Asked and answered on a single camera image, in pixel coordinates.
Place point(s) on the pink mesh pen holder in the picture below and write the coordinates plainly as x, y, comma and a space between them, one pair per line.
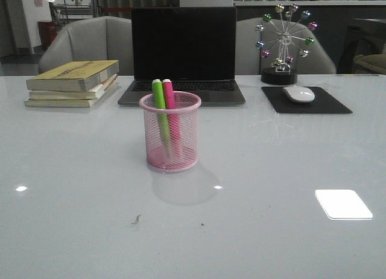
171, 135

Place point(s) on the dark grey laptop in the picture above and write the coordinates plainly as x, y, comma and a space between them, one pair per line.
194, 47

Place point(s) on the middle cream book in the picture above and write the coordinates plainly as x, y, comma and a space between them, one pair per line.
94, 93

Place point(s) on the cream book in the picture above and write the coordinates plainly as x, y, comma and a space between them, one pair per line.
94, 93
70, 102

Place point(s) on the right grey armchair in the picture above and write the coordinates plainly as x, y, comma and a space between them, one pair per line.
256, 48

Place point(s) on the grey armchair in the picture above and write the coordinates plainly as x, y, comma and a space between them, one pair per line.
102, 38
256, 48

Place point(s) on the white computer mouse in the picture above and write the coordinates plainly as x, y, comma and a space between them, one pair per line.
299, 94

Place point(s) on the top yellow book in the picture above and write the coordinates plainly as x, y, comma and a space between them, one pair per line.
79, 76

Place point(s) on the left grey armchair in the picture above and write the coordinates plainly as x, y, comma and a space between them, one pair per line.
102, 38

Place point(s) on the ferris wheel desk ornament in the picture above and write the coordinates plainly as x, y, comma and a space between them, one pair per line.
280, 72

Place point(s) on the bottom cream book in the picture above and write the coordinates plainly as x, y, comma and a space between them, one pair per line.
70, 102

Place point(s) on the red bin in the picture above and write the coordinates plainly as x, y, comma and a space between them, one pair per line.
47, 33

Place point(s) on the beige sofa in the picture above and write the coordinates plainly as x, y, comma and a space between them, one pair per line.
374, 62

